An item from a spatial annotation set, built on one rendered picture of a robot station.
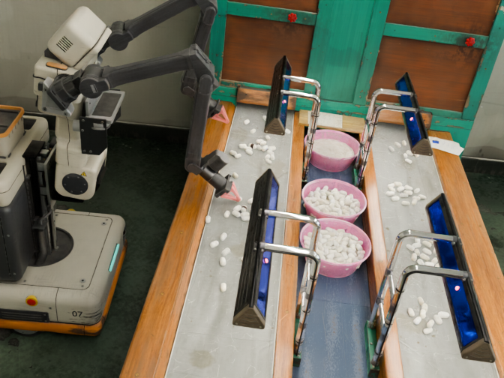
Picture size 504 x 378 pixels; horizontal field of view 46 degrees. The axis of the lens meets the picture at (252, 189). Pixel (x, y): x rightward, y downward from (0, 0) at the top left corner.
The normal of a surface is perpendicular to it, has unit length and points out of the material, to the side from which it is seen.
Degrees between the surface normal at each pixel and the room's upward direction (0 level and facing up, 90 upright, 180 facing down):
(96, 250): 0
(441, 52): 90
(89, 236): 0
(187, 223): 0
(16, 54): 90
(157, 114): 90
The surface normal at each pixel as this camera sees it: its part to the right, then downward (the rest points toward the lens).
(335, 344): 0.11, -0.82
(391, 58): -0.09, 0.56
